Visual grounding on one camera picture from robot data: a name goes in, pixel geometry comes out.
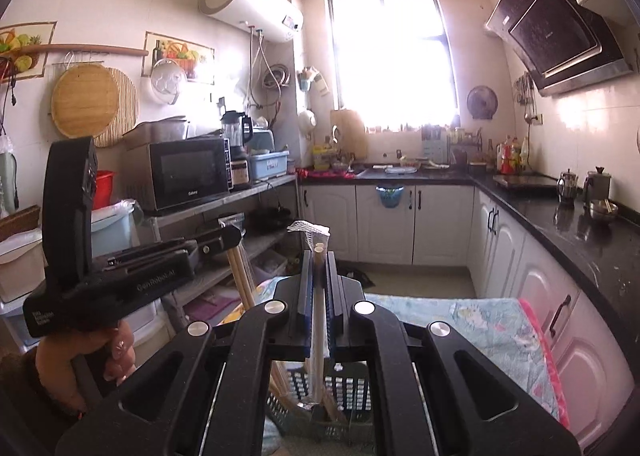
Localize black blender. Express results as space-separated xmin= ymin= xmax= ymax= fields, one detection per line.
xmin=221 ymin=111 xmax=254 ymax=189

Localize steel kettle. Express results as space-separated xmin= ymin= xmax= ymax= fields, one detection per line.
xmin=556 ymin=169 xmax=578 ymax=207

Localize window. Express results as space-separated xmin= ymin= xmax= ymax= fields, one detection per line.
xmin=328 ymin=0 xmax=459 ymax=133

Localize chopsticks bundle in basket top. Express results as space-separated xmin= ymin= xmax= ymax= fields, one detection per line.
xmin=269 ymin=360 xmax=347 ymax=424

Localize fruit picture on wall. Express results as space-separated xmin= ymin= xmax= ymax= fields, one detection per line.
xmin=141 ymin=31 xmax=215 ymax=83

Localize wooden rolling pin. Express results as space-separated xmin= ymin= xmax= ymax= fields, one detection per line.
xmin=4 ymin=44 xmax=149 ymax=57

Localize steel bowl on counter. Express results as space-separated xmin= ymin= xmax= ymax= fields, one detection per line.
xmin=588 ymin=199 xmax=618 ymax=223

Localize Hello Kitty tablecloth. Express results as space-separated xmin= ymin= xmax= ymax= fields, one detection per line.
xmin=219 ymin=275 xmax=572 ymax=456

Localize blue plastic dish box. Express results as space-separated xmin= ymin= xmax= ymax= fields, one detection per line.
xmin=248 ymin=150 xmax=290 ymax=181

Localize condiment bottles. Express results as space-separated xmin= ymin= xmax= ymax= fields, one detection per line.
xmin=488 ymin=137 xmax=530 ymax=175

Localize dark lidded pot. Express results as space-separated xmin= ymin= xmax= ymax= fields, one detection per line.
xmin=582 ymin=167 xmax=611 ymax=207

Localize black range hood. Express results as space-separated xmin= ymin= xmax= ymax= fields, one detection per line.
xmin=487 ymin=0 xmax=631 ymax=97

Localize person's left hand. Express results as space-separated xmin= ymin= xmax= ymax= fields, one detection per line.
xmin=34 ymin=319 xmax=138 ymax=414

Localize green plastic utensil basket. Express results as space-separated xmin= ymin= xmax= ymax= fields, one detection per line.
xmin=266 ymin=358 xmax=374 ymax=445

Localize white water heater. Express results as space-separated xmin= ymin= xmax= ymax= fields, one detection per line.
xmin=198 ymin=0 xmax=304 ymax=43

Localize blue hanging bin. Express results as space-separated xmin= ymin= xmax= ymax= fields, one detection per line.
xmin=375 ymin=186 xmax=405 ymax=209

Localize red plastic bucket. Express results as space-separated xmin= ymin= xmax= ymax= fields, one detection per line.
xmin=92 ymin=170 xmax=115 ymax=210

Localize wall fan vent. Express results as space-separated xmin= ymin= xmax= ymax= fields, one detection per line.
xmin=466 ymin=85 xmax=498 ymax=120

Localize metal shelf rack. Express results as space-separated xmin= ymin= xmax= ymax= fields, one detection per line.
xmin=138 ymin=174 xmax=297 ymax=331

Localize plastic drawer unit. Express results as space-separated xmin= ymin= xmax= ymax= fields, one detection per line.
xmin=1 ymin=197 xmax=155 ymax=354

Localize white lower cabinets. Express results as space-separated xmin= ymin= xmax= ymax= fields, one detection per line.
xmin=298 ymin=184 xmax=639 ymax=452

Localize wooden cutting board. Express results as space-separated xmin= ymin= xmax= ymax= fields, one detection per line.
xmin=330 ymin=109 xmax=369 ymax=160

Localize white plastic lid on wall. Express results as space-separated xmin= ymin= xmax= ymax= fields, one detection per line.
xmin=150 ymin=59 xmax=186 ymax=104

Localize black kitchen countertop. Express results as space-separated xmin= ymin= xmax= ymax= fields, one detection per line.
xmin=298 ymin=172 xmax=639 ymax=356

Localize black microwave oven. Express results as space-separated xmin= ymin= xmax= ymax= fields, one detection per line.
xmin=122 ymin=136 xmax=232 ymax=213

